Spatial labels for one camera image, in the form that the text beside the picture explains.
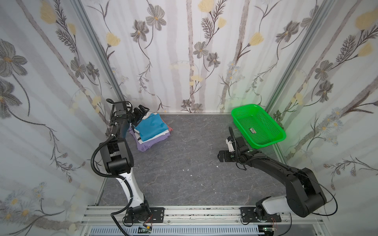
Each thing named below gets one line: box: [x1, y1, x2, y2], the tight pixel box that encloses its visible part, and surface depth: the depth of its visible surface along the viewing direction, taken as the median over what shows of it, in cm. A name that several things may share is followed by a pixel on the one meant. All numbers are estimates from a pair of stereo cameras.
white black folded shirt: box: [129, 112, 170, 145], surface depth 100 cm
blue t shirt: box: [134, 113, 169, 142], surface depth 100 cm
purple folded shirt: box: [128, 127, 171, 152], surface depth 100 cm
